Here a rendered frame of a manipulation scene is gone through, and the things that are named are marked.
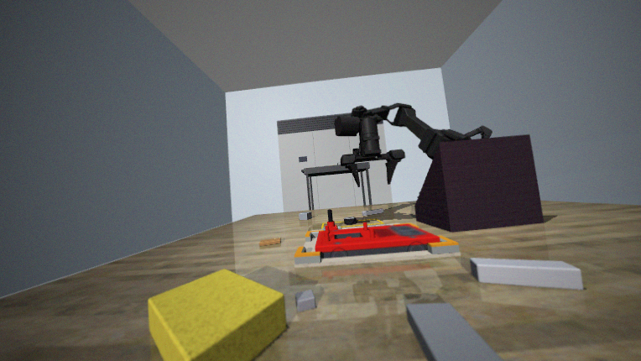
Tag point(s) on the yellow block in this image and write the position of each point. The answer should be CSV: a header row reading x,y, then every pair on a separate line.
x,y
218,317

